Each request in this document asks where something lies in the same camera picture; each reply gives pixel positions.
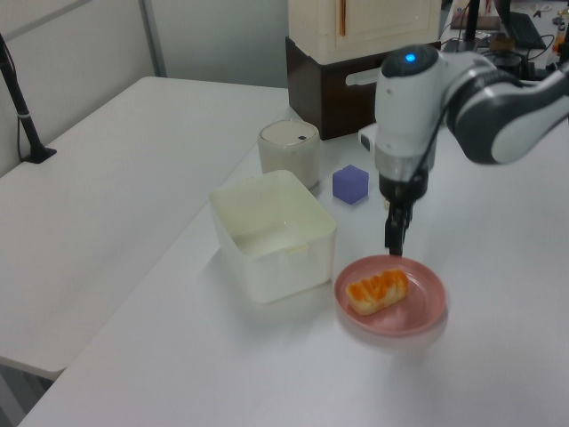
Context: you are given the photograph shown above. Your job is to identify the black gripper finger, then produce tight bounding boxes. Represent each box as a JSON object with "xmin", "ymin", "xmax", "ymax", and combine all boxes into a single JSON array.
[
  {"xmin": 401, "ymin": 200, "xmax": 416, "ymax": 239},
  {"xmin": 383, "ymin": 203, "xmax": 405, "ymax": 258}
]

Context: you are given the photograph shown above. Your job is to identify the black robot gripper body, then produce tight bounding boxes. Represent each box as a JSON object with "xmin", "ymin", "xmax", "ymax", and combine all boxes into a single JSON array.
[{"xmin": 378, "ymin": 173, "xmax": 429, "ymax": 206}]

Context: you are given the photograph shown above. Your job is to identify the orange glazed bread loaf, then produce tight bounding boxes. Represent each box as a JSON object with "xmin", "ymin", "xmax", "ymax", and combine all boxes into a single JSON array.
[{"xmin": 345, "ymin": 268, "xmax": 409, "ymax": 317}]

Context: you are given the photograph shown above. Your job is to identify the pink round plate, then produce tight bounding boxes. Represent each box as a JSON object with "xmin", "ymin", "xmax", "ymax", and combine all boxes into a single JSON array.
[{"xmin": 333, "ymin": 254, "xmax": 447, "ymax": 336}]

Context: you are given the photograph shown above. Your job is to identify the purple cube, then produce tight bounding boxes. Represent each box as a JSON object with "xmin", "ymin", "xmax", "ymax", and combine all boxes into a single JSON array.
[{"xmin": 332, "ymin": 164, "xmax": 371, "ymax": 205}]

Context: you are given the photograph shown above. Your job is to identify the dark brown drawer cabinet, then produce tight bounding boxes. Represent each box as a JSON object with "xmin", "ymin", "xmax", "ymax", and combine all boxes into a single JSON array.
[{"xmin": 284, "ymin": 36, "xmax": 441, "ymax": 141}]

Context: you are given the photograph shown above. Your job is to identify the small white lidded bin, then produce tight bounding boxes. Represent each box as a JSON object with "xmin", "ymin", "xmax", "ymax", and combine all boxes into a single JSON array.
[{"xmin": 257, "ymin": 119, "xmax": 322, "ymax": 189}]

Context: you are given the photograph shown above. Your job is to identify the white open plastic box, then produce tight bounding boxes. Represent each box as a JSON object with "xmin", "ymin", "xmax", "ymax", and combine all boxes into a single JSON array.
[{"xmin": 208, "ymin": 169, "xmax": 337, "ymax": 305}]

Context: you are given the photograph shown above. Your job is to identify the cream upper cabinet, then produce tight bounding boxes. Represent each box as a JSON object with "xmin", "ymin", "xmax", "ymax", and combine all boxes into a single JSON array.
[{"xmin": 287, "ymin": 0, "xmax": 442, "ymax": 65}]

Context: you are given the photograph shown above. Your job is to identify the small cardboard box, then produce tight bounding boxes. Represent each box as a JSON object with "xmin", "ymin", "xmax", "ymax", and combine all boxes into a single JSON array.
[{"xmin": 488, "ymin": 32, "xmax": 515, "ymax": 51}]

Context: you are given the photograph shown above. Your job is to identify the black monitor stand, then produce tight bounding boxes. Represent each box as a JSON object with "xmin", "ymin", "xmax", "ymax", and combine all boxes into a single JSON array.
[{"xmin": 439, "ymin": 0, "xmax": 488, "ymax": 54}]

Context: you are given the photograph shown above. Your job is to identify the black keyboard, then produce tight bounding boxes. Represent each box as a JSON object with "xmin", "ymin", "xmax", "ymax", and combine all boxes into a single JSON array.
[{"xmin": 509, "ymin": 12, "xmax": 547, "ymax": 50}]

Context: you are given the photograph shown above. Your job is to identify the black clamped pole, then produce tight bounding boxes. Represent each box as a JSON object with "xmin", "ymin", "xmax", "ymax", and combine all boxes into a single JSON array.
[{"xmin": 0, "ymin": 33, "xmax": 58, "ymax": 165}]

